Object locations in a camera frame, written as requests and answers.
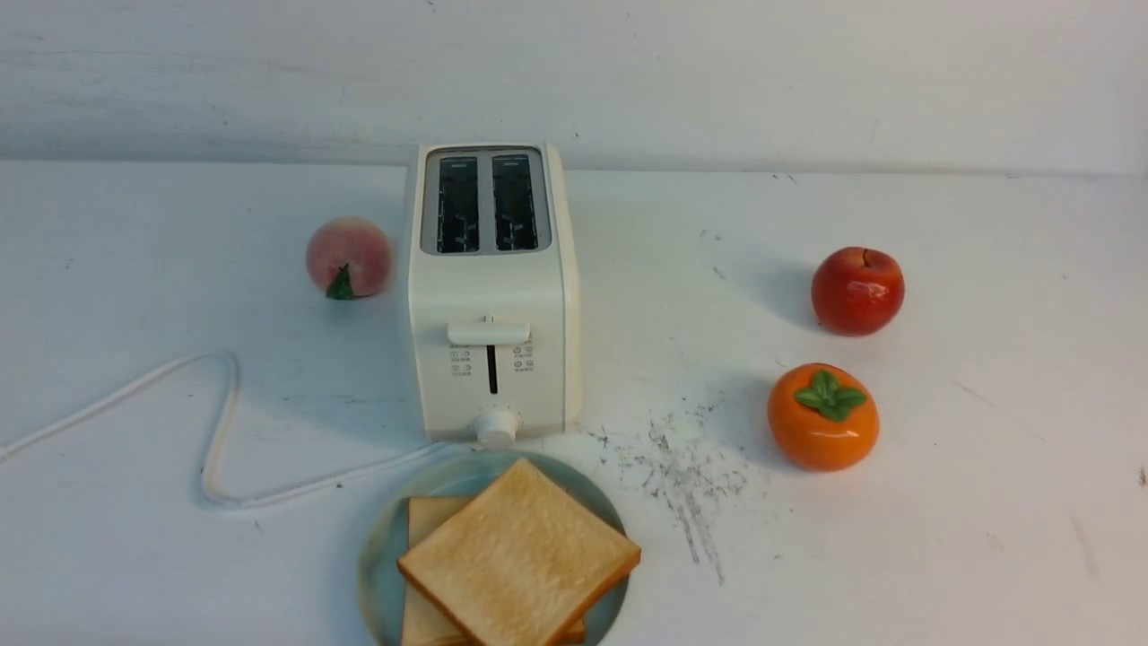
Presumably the white two-slot toaster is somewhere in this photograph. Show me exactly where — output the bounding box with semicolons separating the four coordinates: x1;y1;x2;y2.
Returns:
396;143;585;449

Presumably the light blue round plate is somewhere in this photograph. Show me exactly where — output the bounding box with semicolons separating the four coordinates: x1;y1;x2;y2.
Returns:
356;450;626;645

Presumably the orange persimmon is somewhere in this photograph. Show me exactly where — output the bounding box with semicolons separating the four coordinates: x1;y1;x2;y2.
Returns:
767;361;881;473

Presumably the white toaster power cord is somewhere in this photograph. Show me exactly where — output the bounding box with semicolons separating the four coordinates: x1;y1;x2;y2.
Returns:
0;351;449;509

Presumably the pink peach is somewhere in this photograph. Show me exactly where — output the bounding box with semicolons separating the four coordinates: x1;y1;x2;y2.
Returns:
305;217;395;299

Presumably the red apple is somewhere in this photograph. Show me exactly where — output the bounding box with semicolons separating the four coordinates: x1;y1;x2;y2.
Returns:
810;247;906;336

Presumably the toast slice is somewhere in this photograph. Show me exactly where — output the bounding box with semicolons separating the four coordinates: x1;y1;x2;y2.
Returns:
401;490;592;645
396;457;642;645

